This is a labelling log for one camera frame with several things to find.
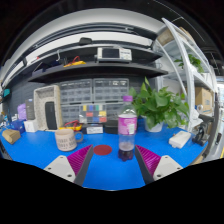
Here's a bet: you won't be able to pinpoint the yellow multimeter with red leads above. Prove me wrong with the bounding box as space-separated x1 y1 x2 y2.
58 119 84 132

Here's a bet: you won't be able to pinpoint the black clamp stand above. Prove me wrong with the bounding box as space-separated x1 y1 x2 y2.
192 113 215 147

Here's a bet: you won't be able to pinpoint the white power adapter block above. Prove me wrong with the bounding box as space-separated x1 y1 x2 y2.
168 130 192 150

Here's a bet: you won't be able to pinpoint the black rectangular speaker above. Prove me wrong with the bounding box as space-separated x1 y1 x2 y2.
44 101 58 131

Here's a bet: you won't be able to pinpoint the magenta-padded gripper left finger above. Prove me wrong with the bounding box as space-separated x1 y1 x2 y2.
43 144 95 187

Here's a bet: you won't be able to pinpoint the purple pouch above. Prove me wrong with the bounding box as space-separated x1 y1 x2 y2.
17 102 28 121

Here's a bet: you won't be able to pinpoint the clear box of colourful parts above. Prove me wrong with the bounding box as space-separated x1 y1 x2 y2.
78 103 108 125

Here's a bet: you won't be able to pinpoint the small white box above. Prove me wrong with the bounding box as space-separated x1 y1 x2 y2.
23 119 39 134

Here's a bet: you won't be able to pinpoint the black box with white label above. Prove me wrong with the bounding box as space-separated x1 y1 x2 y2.
82 123 105 135

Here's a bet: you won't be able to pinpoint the green potted plant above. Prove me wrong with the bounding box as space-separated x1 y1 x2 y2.
128 77 190 134

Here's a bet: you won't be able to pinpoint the blue container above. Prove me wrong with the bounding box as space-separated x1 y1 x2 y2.
9 119 24 131

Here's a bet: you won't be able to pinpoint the brown cardboard box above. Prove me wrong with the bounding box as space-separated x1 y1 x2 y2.
1 128 22 145

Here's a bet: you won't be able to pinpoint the grey small-parts drawer cabinet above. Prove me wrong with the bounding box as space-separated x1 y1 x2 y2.
60 104 83 125
105 101 126 122
59 79 94 106
92 77 130 104

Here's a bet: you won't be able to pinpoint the flat round red coaster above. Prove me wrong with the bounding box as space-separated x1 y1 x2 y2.
92 144 113 156

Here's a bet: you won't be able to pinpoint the red and yellow test leads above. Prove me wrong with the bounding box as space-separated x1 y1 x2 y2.
63 55 87 68

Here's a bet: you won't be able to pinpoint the white oscilloscope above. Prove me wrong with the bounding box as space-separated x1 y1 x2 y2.
96 46 133 63

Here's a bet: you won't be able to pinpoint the clear bottle with purple label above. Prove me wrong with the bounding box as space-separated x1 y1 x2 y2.
117 95 138 162

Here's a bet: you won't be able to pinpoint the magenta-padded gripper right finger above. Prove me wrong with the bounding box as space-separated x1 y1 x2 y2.
134 144 184 185

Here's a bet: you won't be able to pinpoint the beige patterned mug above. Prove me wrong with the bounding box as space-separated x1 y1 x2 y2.
54 128 85 153

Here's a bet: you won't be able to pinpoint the dark grey box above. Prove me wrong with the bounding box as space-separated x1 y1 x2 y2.
25 98 36 120

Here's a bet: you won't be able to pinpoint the plain black box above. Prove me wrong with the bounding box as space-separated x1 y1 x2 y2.
103 119 120 135

